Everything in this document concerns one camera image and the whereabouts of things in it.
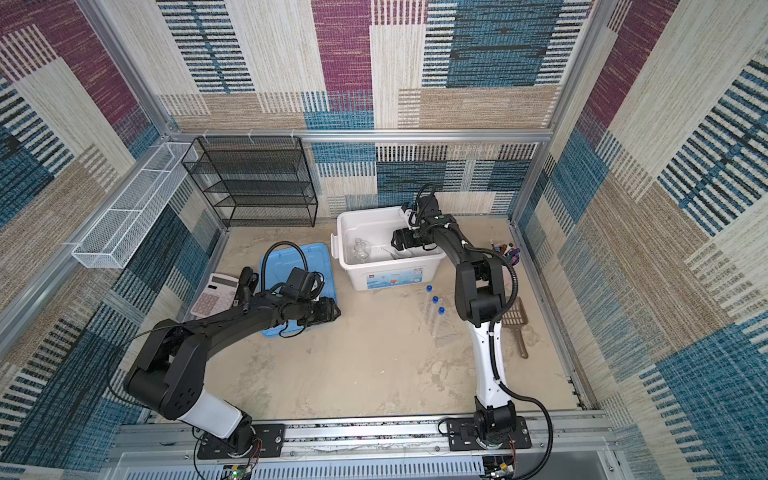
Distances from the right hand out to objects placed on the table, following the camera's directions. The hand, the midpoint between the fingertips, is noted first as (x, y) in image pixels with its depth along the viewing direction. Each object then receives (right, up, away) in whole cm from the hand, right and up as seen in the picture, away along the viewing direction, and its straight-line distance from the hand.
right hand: (405, 241), depth 103 cm
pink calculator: (-61, -18, -6) cm, 64 cm away
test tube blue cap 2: (+8, -21, -16) cm, 28 cm away
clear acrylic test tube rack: (+14, -26, -12) cm, 32 cm away
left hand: (-21, -21, -13) cm, 33 cm away
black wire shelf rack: (-54, +22, +7) cm, 59 cm away
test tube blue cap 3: (+9, -24, -19) cm, 31 cm away
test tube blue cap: (+6, -14, -21) cm, 25 cm away
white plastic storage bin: (-7, -8, -14) cm, 18 cm away
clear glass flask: (-15, -3, +2) cm, 16 cm away
